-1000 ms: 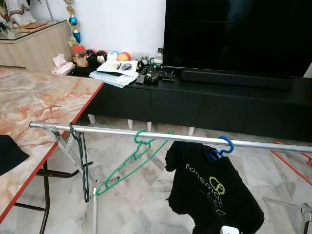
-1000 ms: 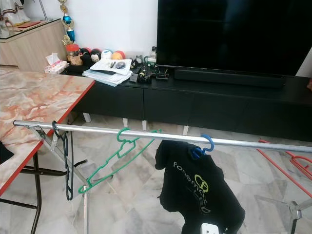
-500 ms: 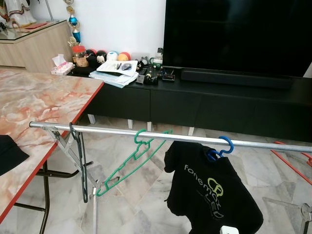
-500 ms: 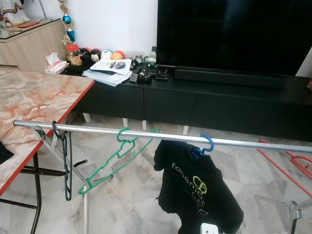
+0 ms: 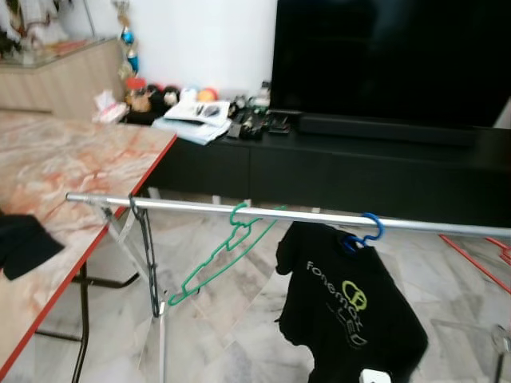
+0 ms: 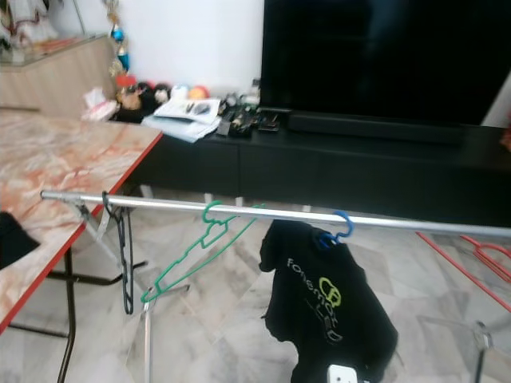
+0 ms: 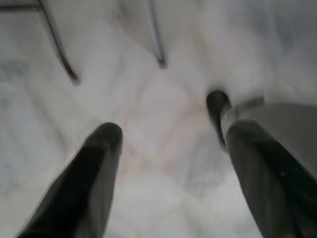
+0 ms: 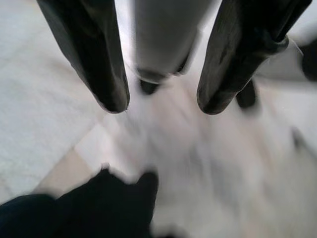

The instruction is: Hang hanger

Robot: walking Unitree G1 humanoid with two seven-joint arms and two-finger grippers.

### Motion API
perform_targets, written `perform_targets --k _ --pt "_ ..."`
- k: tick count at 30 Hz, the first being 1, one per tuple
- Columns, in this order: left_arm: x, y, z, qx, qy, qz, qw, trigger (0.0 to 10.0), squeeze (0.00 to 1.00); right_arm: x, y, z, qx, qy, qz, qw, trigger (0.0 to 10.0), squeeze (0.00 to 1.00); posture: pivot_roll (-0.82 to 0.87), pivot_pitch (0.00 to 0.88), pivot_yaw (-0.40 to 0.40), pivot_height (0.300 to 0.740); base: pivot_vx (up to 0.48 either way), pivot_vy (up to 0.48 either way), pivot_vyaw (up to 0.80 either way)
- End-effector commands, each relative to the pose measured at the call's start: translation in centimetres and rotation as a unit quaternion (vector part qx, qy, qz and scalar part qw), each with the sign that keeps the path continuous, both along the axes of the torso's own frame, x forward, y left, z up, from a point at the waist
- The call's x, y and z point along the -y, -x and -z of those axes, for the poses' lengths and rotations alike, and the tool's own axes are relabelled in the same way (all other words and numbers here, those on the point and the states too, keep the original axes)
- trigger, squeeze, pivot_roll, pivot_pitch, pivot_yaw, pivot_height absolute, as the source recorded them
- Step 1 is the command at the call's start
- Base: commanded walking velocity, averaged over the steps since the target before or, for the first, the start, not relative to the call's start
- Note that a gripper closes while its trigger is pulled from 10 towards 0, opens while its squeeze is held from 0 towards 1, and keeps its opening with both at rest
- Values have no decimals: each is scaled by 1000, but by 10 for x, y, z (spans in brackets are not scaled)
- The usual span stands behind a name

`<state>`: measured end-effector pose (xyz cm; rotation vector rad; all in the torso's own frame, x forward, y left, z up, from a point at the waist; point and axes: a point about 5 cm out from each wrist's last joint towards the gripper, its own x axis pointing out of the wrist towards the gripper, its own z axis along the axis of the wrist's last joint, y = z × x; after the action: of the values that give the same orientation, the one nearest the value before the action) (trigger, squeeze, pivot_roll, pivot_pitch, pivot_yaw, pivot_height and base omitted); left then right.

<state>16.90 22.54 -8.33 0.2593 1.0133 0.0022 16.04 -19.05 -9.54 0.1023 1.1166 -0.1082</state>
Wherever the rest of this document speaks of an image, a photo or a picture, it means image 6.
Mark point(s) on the blue plastic hanger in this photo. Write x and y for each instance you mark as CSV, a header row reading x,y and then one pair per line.
x,y
323,239

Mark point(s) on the red plastic hanger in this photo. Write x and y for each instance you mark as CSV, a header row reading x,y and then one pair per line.
x,y
463,270

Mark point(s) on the black jacket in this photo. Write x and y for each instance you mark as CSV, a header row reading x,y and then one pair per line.
x,y
14,239

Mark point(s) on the marble-top folding table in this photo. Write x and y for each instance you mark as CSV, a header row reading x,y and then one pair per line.
x,y
64,159

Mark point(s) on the light wooden sideboard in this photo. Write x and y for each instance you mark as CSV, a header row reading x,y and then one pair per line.
x,y
48,84

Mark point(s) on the white tissue packet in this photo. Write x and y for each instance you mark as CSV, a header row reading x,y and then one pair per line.
x,y
100,104

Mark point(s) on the jar with red lid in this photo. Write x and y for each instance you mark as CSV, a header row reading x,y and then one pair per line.
x,y
128,92

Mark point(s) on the silver metal clothes rack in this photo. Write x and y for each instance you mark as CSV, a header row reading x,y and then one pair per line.
x,y
176,206

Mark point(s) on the black round plush toy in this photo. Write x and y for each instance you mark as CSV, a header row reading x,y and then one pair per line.
x,y
153,93

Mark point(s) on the blue hanging ornament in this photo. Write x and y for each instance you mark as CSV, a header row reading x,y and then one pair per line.
x,y
120,36

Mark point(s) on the white paper stack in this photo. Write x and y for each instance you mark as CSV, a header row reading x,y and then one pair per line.
x,y
188,116

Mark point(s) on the orange ball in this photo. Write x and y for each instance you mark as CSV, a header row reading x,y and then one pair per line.
x,y
198,92

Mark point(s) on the small clear bottle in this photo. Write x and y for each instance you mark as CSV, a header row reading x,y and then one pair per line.
x,y
254,92

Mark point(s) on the black TV cabinet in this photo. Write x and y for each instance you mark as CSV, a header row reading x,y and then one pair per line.
x,y
287,171

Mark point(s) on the black printed T-shirt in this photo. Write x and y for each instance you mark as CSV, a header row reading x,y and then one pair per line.
x,y
327,319

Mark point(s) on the black soundbar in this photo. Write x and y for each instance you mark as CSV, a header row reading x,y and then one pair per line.
x,y
375,128

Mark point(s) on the black flat television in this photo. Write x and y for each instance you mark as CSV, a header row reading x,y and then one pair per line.
x,y
383,56

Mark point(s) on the red laughing Buddha figurine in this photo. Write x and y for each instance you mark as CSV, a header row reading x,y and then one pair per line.
x,y
507,137

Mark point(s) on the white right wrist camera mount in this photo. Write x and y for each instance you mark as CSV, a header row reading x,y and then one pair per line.
x,y
343,373

